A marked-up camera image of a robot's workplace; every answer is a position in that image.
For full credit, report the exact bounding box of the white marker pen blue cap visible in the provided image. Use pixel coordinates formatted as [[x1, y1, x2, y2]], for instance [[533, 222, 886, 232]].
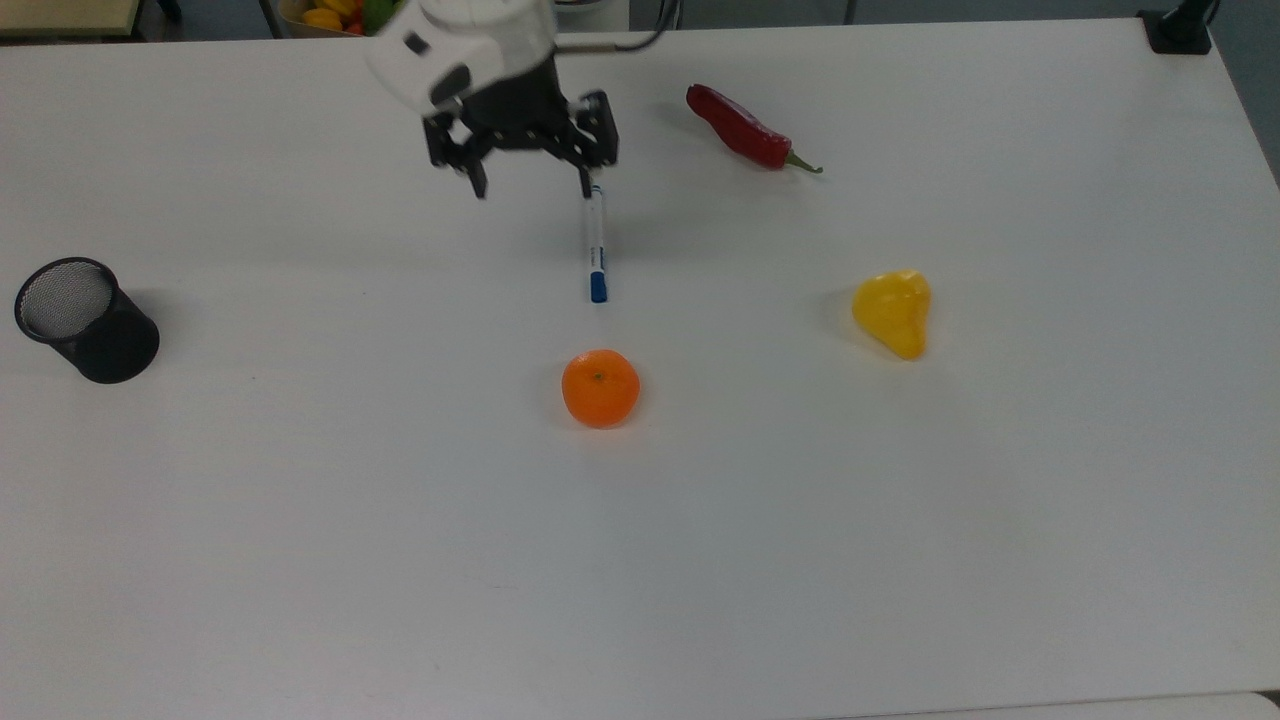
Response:
[[583, 180, 610, 305]]

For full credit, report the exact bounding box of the black mesh pen cup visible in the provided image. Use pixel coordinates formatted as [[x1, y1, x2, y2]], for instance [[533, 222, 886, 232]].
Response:
[[13, 257, 161, 385]]

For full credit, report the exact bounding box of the red chili pepper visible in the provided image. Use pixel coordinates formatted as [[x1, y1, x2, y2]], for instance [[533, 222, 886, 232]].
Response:
[[685, 83, 824, 176]]

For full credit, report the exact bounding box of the beige fruit bowl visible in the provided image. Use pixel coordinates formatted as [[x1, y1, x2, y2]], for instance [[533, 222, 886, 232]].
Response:
[[278, 0, 373, 39]]

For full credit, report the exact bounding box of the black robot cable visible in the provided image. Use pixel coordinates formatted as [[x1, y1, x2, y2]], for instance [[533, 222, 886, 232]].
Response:
[[555, 0, 683, 53]]

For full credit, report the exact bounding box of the yellow bell pepper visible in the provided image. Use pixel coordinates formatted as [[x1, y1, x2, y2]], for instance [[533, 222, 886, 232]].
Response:
[[851, 268, 933, 362]]

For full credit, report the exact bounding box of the beige wooden table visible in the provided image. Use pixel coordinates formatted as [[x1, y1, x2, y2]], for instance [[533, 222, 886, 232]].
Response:
[[0, 0, 142, 39]]

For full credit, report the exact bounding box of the orange mandarin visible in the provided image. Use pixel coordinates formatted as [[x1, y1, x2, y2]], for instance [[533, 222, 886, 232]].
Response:
[[561, 348, 641, 430]]

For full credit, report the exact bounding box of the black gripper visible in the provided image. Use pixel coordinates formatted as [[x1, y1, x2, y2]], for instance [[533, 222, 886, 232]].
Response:
[[423, 55, 621, 201]]

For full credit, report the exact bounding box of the black clamp mount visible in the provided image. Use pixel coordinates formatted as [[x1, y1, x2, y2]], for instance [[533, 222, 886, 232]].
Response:
[[1137, 0, 1223, 56]]

